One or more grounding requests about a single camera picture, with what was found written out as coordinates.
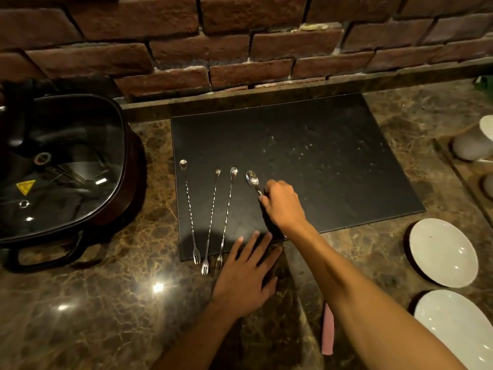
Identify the glass pot lid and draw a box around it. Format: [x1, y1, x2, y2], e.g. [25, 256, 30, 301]
[0, 94, 128, 240]

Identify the long twisted bar spoon fork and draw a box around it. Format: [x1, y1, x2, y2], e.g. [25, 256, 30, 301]
[179, 159, 202, 265]
[201, 169, 222, 276]
[215, 166, 239, 272]

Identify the white round plate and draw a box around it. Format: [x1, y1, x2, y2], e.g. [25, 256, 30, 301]
[409, 218, 479, 289]
[414, 290, 493, 370]

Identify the person's left hand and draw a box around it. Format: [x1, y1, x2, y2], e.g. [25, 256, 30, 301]
[211, 230, 284, 321]

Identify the green object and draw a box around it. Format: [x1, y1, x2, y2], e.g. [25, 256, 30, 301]
[473, 75, 493, 94]

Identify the silver bar spoon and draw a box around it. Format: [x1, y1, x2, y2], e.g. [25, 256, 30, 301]
[246, 170, 265, 197]

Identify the black leather placemat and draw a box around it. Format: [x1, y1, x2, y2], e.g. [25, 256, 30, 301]
[171, 93, 426, 262]

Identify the white ceramic cup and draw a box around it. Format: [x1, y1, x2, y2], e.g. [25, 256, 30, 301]
[452, 115, 493, 162]

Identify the person's left forearm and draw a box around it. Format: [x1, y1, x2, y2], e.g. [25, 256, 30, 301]
[152, 301, 240, 370]

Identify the dark electric cooking pot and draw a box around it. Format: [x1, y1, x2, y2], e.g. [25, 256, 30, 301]
[0, 79, 148, 274]

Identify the pink strip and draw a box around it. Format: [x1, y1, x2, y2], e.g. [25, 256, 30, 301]
[321, 302, 335, 356]

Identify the person's right forearm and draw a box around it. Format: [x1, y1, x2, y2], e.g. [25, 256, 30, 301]
[284, 223, 467, 370]

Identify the person's right hand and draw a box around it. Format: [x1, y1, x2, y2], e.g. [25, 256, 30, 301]
[258, 179, 309, 236]

